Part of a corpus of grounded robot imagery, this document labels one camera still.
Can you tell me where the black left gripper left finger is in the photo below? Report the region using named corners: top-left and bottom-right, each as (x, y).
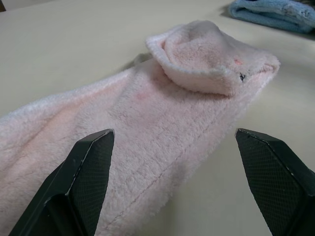
top-left (8, 128), bottom-right (115, 236)

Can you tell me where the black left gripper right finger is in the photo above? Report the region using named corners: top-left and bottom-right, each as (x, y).
top-left (235, 127), bottom-right (315, 236)

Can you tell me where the pink fluffy towel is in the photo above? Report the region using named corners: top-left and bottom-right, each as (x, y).
top-left (0, 20), bottom-right (282, 236)

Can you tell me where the blue folded towel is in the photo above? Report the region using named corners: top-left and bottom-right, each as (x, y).
top-left (227, 0), bottom-right (315, 34)

